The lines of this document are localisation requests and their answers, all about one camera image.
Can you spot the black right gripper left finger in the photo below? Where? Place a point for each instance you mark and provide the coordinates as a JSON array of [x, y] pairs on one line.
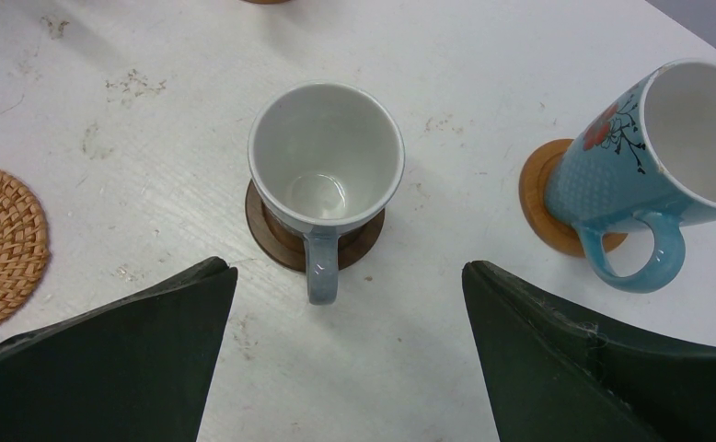
[[137, 369]]

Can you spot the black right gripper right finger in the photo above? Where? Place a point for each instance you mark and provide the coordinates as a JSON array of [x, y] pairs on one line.
[[557, 371]]

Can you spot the blue mug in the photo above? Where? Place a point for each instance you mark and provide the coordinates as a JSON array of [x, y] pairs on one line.
[[647, 162]]

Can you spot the small white cup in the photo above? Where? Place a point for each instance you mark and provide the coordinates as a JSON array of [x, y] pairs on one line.
[[326, 158]]

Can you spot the woven rattan coaster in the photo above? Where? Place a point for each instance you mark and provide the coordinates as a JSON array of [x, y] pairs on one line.
[[24, 244]]

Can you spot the dark walnut wooden coaster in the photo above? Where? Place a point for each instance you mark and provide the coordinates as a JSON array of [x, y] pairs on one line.
[[286, 247]]

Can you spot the light wooden coaster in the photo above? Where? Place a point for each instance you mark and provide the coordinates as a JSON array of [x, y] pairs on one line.
[[533, 180], [266, 2]]

